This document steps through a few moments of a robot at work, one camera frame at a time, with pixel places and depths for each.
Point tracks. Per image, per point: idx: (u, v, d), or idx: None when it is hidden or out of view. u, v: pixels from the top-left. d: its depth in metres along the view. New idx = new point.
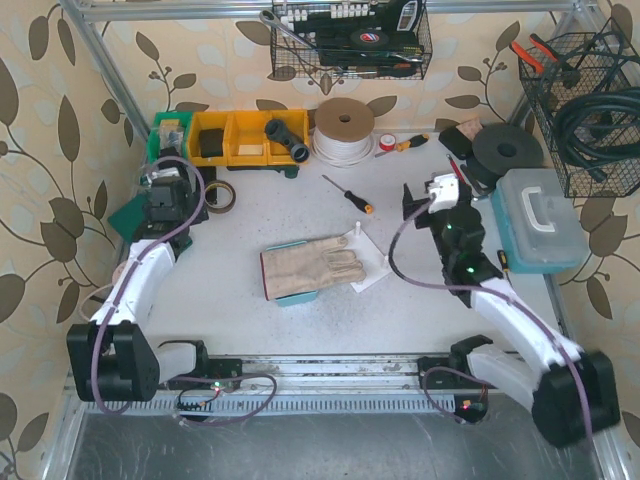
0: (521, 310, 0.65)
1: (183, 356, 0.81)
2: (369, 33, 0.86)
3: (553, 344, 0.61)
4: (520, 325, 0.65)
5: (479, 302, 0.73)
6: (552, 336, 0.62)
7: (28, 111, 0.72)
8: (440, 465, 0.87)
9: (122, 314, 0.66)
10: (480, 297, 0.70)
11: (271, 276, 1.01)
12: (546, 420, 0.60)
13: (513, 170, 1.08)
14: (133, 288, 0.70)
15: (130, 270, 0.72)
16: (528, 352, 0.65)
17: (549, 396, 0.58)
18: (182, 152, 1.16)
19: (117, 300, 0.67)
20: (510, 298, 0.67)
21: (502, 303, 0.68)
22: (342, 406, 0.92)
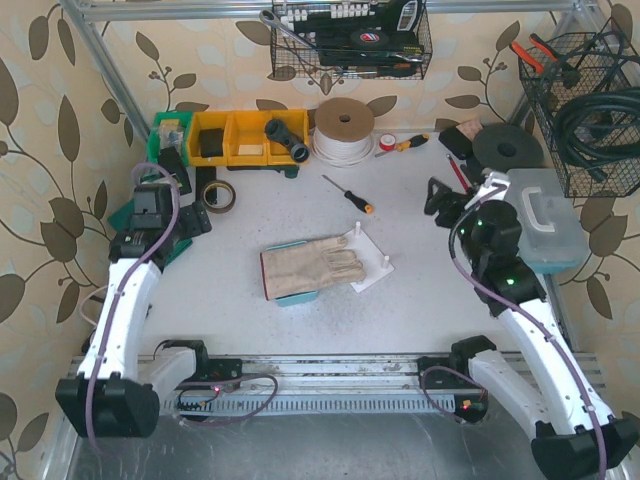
0: (555, 352, 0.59)
1: (182, 362, 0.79)
2: (369, 33, 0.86)
3: (583, 405, 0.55)
4: (551, 371, 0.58)
5: (507, 325, 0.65)
6: (586, 396, 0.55)
7: (28, 110, 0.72)
8: (440, 465, 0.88)
9: (111, 365, 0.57)
10: (515, 318, 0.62)
11: (271, 276, 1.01)
12: (549, 467, 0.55)
13: (513, 170, 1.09)
14: (118, 329, 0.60)
15: (111, 306, 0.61)
16: (550, 397, 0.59)
17: (559, 448, 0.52)
18: (182, 152, 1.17)
19: (102, 350, 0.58)
20: (549, 336, 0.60)
21: (538, 335, 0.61)
22: (342, 406, 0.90)
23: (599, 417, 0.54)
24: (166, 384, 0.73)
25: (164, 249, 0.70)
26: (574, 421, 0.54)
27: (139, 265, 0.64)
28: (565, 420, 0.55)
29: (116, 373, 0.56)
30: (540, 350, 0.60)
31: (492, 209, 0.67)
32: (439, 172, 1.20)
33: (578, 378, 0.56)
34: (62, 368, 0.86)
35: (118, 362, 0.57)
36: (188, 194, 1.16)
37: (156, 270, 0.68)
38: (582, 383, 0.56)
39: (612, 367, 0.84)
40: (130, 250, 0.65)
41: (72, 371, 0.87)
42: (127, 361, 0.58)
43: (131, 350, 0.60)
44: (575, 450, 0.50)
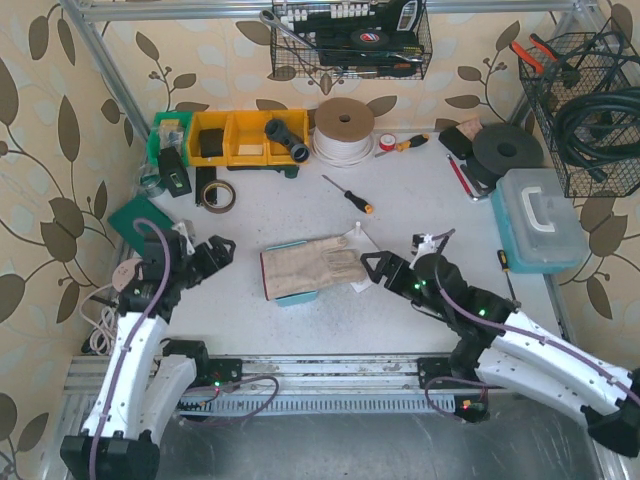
0: (556, 349, 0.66)
1: (182, 378, 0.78)
2: (368, 33, 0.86)
3: (606, 380, 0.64)
4: (565, 367, 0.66)
5: (502, 346, 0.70)
6: (604, 372, 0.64)
7: (28, 111, 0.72)
8: (440, 464, 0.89)
9: (114, 424, 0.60)
10: (510, 341, 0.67)
11: (271, 276, 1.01)
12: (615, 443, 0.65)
13: (513, 170, 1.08)
14: (123, 385, 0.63)
15: (117, 362, 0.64)
16: (578, 388, 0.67)
17: (616, 428, 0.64)
18: (182, 152, 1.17)
19: (106, 407, 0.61)
20: (544, 339, 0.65)
21: (535, 344, 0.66)
22: (342, 406, 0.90)
23: (624, 381, 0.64)
24: (167, 411, 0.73)
25: (168, 298, 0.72)
26: (611, 400, 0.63)
27: (144, 321, 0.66)
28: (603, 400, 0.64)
29: (118, 432, 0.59)
30: (541, 354, 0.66)
31: (425, 264, 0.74)
32: (438, 172, 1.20)
33: (592, 363, 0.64)
34: (62, 368, 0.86)
35: (120, 421, 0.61)
36: (187, 194, 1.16)
37: (162, 323, 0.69)
38: (595, 365, 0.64)
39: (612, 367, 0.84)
40: (139, 301, 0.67)
41: (72, 371, 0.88)
42: (129, 421, 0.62)
43: (133, 407, 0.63)
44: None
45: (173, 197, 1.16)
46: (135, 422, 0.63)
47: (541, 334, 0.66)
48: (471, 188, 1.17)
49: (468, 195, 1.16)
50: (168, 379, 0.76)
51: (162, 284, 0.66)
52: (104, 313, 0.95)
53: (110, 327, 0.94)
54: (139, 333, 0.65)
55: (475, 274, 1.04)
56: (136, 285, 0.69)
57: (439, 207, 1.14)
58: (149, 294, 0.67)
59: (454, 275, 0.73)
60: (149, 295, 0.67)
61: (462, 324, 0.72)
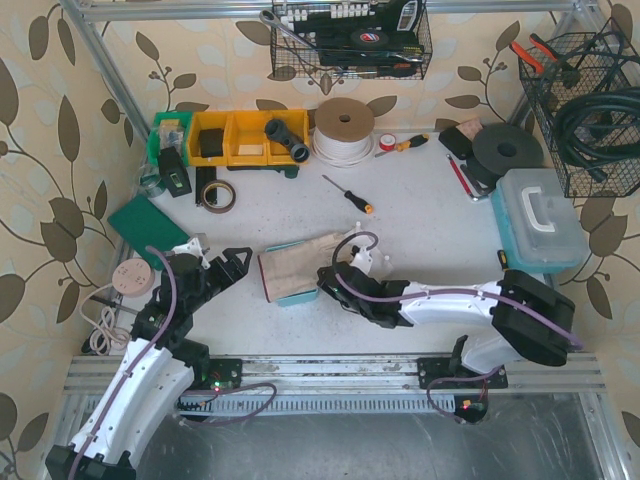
0: (439, 296, 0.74)
1: (178, 390, 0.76)
2: (369, 33, 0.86)
3: (480, 298, 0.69)
4: (448, 303, 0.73)
5: (412, 316, 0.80)
6: (474, 292, 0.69)
7: (28, 110, 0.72)
8: (440, 464, 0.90)
9: (98, 445, 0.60)
10: (407, 311, 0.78)
11: (271, 278, 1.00)
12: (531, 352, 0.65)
13: (513, 170, 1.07)
14: (116, 409, 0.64)
15: (116, 385, 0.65)
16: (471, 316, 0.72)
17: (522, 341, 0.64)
18: (182, 151, 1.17)
19: (95, 427, 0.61)
20: (428, 292, 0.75)
21: (423, 301, 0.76)
22: (342, 406, 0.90)
23: (495, 290, 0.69)
24: (152, 427, 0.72)
25: (176, 332, 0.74)
26: (486, 311, 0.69)
27: (149, 351, 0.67)
28: (486, 316, 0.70)
29: (100, 455, 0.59)
30: (433, 306, 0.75)
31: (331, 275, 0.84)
32: (438, 172, 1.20)
33: (462, 290, 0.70)
34: (62, 367, 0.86)
35: (104, 443, 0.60)
36: (188, 193, 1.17)
37: (167, 354, 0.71)
38: (466, 290, 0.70)
39: (612, 366, 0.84)
40: (151, 330, 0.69)
41: (72, 371, 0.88)
42: (113, 444, 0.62)
43: (119, 433, 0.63)
44: (525, 330, 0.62)
45: (173, 197, 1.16)
46: (118, 445, 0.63)
47: (424, 290, 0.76)
48: (471, 188, 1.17)
49: (468, 195, 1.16)
50: (160, 389, 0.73)
51: (163, 329, 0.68)
52: (104, 313, 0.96)
53: (110, 327, 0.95)
54: (141, 362, 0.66)
55: (475, 274, 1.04)
56: (151, 312, 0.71)
57: (439, 207, 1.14)
58: (161, 324, 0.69)
59: (363, 277, 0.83)
60: (161, 325, 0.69)
61: (378, 315, 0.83)
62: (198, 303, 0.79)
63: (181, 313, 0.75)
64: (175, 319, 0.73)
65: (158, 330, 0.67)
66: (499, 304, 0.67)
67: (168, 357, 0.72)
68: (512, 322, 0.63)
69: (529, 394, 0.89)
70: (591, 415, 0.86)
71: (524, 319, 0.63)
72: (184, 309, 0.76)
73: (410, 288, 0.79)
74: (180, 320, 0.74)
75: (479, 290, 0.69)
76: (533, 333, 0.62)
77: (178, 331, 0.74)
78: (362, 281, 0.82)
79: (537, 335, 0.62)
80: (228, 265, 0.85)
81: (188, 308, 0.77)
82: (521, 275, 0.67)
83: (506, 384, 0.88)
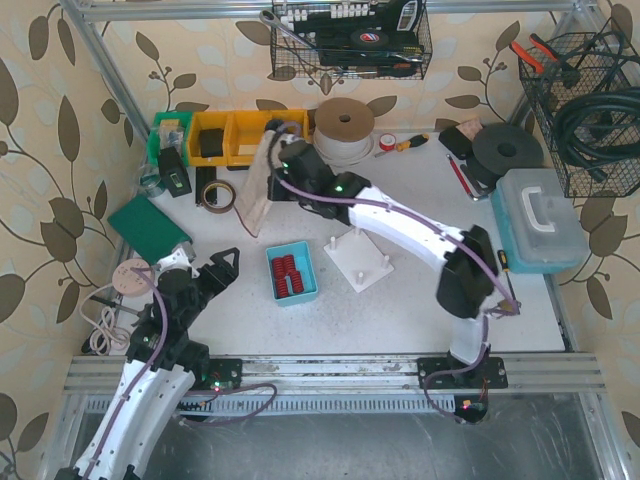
0: (401, 214, 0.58)
1: (178, 394, 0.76)
2: (368, 33, 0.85)
3: (440, 238, 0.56)
4: (406, 228, 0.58)
5: (357, 222, 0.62)
6: (437, 228, 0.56)
7: (28, 110, 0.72)
8: (440, 464, 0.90)
9: (101, 470, 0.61)
10: (357, 212, 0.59)
11: (246, 216, 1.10)
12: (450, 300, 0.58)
13: (513, 170, 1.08)
14: (117, 432, 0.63)
15: (115, 409, 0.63)
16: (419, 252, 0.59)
17: (450, 283, 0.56)
18: (182, 151, 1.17)
19: (97, 452, 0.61)
20: (390, 206, 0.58)
21: (382, 213, 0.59)
22: (342, 406, 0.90)
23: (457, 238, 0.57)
24: (155, 435, 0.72)
25: (172, 350, 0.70)
26: (440, 255, 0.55)
27: (145, 374, 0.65)
28: (436, 258, 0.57)
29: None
30: (388, 222, 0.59)
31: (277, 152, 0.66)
32: (438, 172, 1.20)
33: (425, 219, 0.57)
34: (62, 368, 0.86)
35: (107, 467, 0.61)
36: (188, 194, 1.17)
37: (163, 372, 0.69)
38: (429, 222, 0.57)
39: (613, 366, 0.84)
40: (146, 349, 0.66)
41: (72, 371, 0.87)
42: (115, 466, 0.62)
43: (121, 453, 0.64)
44: (465, 279, 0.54)
45: (173, 197, 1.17)
46: (122, 462, 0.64)
47: (387, 201, 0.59)
48: (471, 188, 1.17)
49: (468, 195, 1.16)
50: (161, 399, 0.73)
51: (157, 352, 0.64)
52: (104, 312, 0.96)
53: (110, 327, 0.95)
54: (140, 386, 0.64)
55: None
56: (145, 331, 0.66)
57: (439, 207, 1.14)
58: (155, 345, 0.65)
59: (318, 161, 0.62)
60: (155, 346, 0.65)
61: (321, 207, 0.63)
62: (193, 315, 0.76)
63: (176, 329, 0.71)
64: (171, 337, 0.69)
65: (154, 353, 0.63)
66: (456, 251, 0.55)
67: (165, 371, 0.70)
68: (460, 269, 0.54)
69: (529, 394, 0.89)
70: (591, 415, 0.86)
71: (468, 270, 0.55)
72: (179, 326, 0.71)
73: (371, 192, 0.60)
74: (175, 338, 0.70)
75: (442, 229, 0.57)
76: (468, 282, 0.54)
77: (174, 349, 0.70)
78: (314, 164, 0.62)
79: (470, 285, 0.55)
80: (217, 269, 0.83)
81: (181, 322, 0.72)
82: (483, 233, 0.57)
83: (507, 384, 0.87)
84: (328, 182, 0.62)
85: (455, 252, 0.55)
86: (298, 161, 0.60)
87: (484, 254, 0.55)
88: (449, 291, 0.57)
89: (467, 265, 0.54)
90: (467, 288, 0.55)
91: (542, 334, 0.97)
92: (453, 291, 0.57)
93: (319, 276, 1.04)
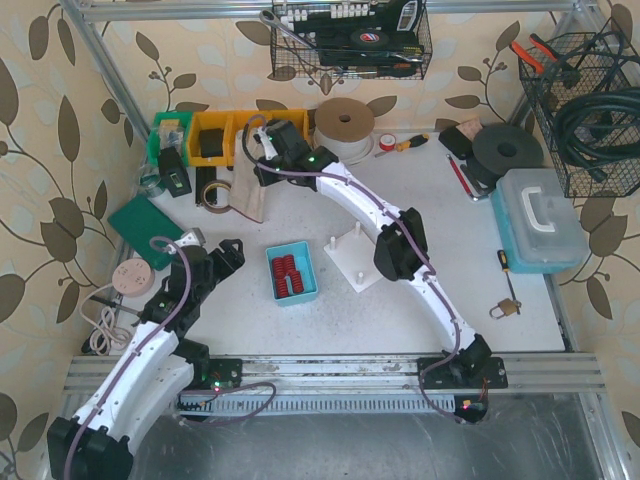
0: (355, 190, 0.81)
1: (177, 382, 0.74)
2: (369, 33, 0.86)
3: (381, 212, 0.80)
4: (357, 200, 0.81)
5: (322, 191, 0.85)
6: (380, 206, 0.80)
7: (28, 110, 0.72)
8: (440, 464, 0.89)
9: (103, 419, 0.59)
10: (323, 182, 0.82)
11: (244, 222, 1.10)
12: (383, 262, 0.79)
13: (513, 170, 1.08)
14: (123, 385, 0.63)
15: (124, 363, 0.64)
16: (364, 220, 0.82)
17: (385, 251, 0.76)
18: (182, 151, 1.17)
19: (101, 400, 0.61)
20: (348, 180, 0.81)
21: (341, 186, 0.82)
22: (342, 406, 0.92)
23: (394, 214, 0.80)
24: (151, 417, 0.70)
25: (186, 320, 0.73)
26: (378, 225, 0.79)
27: (159, 333, 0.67)
28: (376, 227, 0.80)
29: (104, 427, 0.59)
30: (346, 194, 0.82)
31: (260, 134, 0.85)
32: (438, 172, 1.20)
33: (373, 197, 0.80)
34: (62, 368, 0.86)
35: (109, 417, 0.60)
36: (187, 194, 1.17)
37: (174, 339, 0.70)
38: (376, 199, 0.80)
39: (613, 366, 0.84)
40: (160, 314, 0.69)
41: (72, 371, 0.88)
42: (117, 419, 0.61)
43: (124, 409, 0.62)
44: (395, 247, 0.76)
45: (173, 197, 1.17)
46: (122, 422, 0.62)
47: (347, 178, 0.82)
48: (471, 188, 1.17)
49: (468, 195, 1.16)
50: (161, 381, 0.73)
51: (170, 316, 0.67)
52: (104, 312, 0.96)
53: (110, 327, 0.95)
54: (152, 342, 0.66)
55: (475, 274, 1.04)
56: (161, 299, 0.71)
57: (439, 208, 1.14)
58: (171, 309, 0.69)
59: (293, 140, 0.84)
60: (170, 312, 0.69)
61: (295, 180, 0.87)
62: (206, 294, 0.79)
63: (190, 301, 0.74)
64: (186, 306, 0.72)
65: (169, 313, 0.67)
66: (391, 225, 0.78)
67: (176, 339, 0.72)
68: (391, 239, 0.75)
69: (530, 394, 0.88)
70: (591, 415, 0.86)
71: (398, 242, 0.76)
72: (193, 299, 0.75)
73: (334, 169, 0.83)
74: (189, 308, 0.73)
75: (384, 207, 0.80)
76: (398, 250, 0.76)
77: (186, 318, 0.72)
78: (291, 144, 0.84)
79: (399, 252, 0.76)
80: (227, 255, 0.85)
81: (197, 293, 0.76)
82: (416, 214, 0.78)
83: (507, 384, 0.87)
84: (303, 152, 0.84)
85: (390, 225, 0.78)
86: (279, 134, 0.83)
87: (413, 231, 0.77)
88: (382, 257, 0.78)
89: (398, 237, 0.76)
90: (396, 255, 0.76)
91: (542, 334, 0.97)
92: (387, 258, 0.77)
93: (319, 276, 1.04)
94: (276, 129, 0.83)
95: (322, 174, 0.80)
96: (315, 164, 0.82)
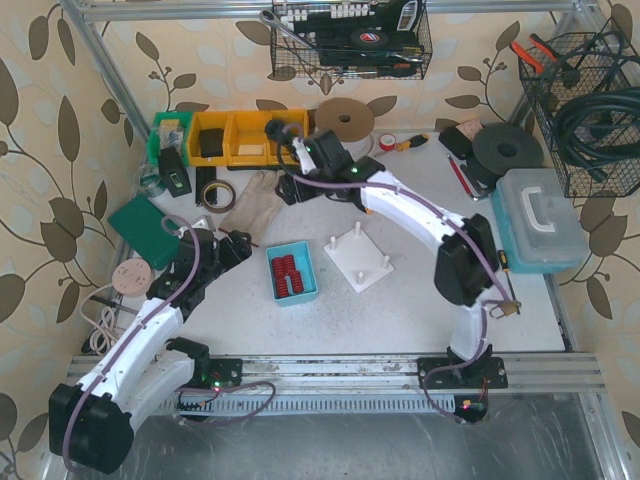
0: (408, 197, 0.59)
1: (178, 375, 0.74)
2: (369, 33, 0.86)
3: (440, 221, 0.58)
4: (410, 210, 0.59)
5: (367, 204, 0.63)
6: (439, 212, 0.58)
7: (28, 110, 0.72)
8: (440, 465, 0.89)
9: (107, 387, 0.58)
10: (366, 190, 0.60)
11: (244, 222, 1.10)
12: (445, 286, 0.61)
13: (513, 170, 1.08)
14: (128, 355, 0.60)
15: (129, 333, 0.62)
16: (424, 237, 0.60)
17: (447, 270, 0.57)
18: (182, 151, 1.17)
19: (106, 368, 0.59)
20: (398, 188, 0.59)
21: (390, 195, 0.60)
22: (342, 406, 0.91)
23: (457, 223, 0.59)
24: (152, 402, 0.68)
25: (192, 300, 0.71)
26: (439, 238, 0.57)
27: (166, 307, 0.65)
28: (435, 241, 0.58)
29: (108, 396, 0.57)
30: (397, 205, 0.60)
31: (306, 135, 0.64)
32: (438, 172, 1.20)
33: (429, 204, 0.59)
34: (62, 368, 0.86)
35: (113, 386, 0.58)
36: (188, 194, 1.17)
37: (179, 316, 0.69)
38: (433, 207, 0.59)
39: (613, 366, 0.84)
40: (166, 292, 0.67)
41: (72, 371, 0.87)
42: (122, 388, 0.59)
43: (128, 379, 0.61)
44: (458, 266, 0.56)
45: (173, 197, 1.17)
46: (125, 394, 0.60)
47: (395, 184, 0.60)
48: (471, 188, 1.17)
49: (468, 195, 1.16)
50: (164, 371, 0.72)
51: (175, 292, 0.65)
52: (104, 312, 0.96)
53: (110, 327, 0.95)
54: (158, 314, 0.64)
55: None
56: (166, 279, 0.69)
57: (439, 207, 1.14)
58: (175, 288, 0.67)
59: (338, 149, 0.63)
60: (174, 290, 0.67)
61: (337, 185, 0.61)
62: (211, 278, 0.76)
63: (196, 280, 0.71)
64: (191, 285, 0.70)
65: (175, 290, 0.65)
66: (455, 235, 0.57)
67: (182, 318, 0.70)
68: (453, 253, 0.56)
69: (530, 393, 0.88)
70: (591, 415, 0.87)
71: (464, 256, 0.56)
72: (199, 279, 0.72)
73: (381, 173, 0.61)
74: (194, 288, 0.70)
75: (443, 215, 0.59)
76: (461, 268, 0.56)
77: (190, 297, 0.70)
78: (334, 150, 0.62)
79: (464, 270, 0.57)
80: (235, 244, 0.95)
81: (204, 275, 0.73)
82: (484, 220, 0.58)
83: (507, 384, 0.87)
84: (347, 162, 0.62)
85: (453, 236, 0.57)
86: (317, 144, 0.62)
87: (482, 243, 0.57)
88: (444, 277, 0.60)
89: (461, 251, 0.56)
90: (462, 276, 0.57)
91: (542, 334, 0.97)
92: (449, 279, 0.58)
93: (319, 276, 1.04)
94: (314, 136, 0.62)
95: (365, 183, 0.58)
96: (360, 176, 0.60)
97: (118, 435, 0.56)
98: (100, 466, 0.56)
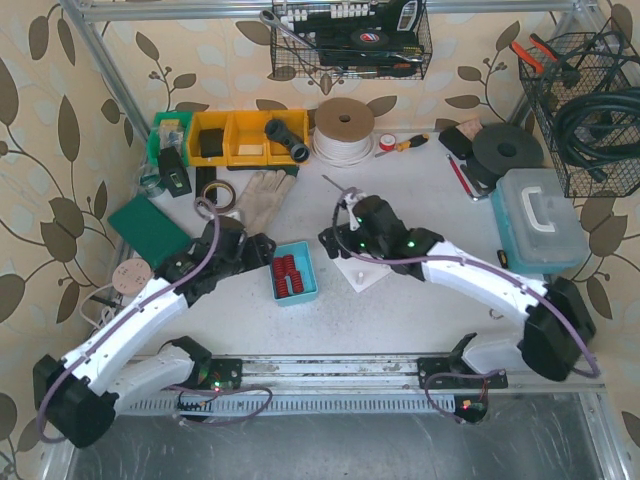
0: (474, 268, 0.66)
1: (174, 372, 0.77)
2: (368, 33, 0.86)
3: (520, 290, 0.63)
4: (480, 279, 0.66)
5: (431, 275, 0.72)
6: (516, 281, 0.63)
7: (27, 110, 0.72)
8: (440, 465, 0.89)
9: (89, 368, 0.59)
10: (431, 266, 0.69)
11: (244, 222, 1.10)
12: (532, 354, 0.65)
13: (513, 170, 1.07)
14: (116, 340, 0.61)
15: (123, 317, 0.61)
16: (499, 305, 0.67)
17: (534, 338, 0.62)
18: (182, 151, 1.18)
19: (91, 350, 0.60)
20: (464, 259, 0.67)
21: (456, 266, 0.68)
22: (342, 406, 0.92)
23: (539, 290, 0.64)
24: (142, 390, 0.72)
25: (199, 287, 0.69)
26: (521, 307, 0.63)
27: (167, 292, 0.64)
28: (517, 311, 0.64)
29: (86, 379, 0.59)
30: (465, 275, 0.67)
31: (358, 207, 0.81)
32: (438, 172, 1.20)
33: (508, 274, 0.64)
34: None
35: (95, 369, 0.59)
36: (188, 194, 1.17)
37: (182, 302, 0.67)
38: (511, 277, 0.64)
39: (613, 366, 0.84)
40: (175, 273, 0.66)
41: None
42: (103, 372, 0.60)
43: (113, 363, 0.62)
44: (550, 336, 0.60)
45: (174, 197, 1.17)
46: (107, 376, 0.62)
47: (460, 256, 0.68)
48: (471, 188, 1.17)
49: (468, 195, 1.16)
50: (161, 364, 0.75)
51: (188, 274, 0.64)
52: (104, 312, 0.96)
53: None
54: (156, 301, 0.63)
55: None
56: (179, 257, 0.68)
57: (439, 207, 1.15)
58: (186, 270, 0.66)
59: (390, 222, 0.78)
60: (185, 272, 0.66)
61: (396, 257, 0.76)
62: (226, 272, 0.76)
63: (209, 267, 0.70)
64: (204, 271, 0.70)
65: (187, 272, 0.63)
66: (538, 305, 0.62)
67: (185, 304, 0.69)
68: (544, 325, 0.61)
69: (529, 393, 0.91)
70: (591, 415, 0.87)
71: (554, 326, 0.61)
72: (213, 267, 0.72)
73: (443, 248, 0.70)
74: (206, 274, 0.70)
75: (521, 282, 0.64)
76: (555, 339, 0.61)
77: (199, 282, 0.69)
78: (388, 220, 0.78)
79: (556, 340, 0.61)
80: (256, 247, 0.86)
81: (219, 265, 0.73)
82: (568, 285, 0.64)
83: (506, 384, 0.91)
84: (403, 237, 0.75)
85: (538, 307, 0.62)
86: (372, 215, 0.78)
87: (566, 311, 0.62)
88: (533, 345, 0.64)
89: (553, 322, 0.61)
90: (560, 349, 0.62)
91: None
92: (537, 349, 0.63)
93: (319, 276, 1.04)
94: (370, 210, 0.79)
95: (429, 258, 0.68)
96: (416, 250, 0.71)
97: (89, 417, 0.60)
98: (71, 440, 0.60)
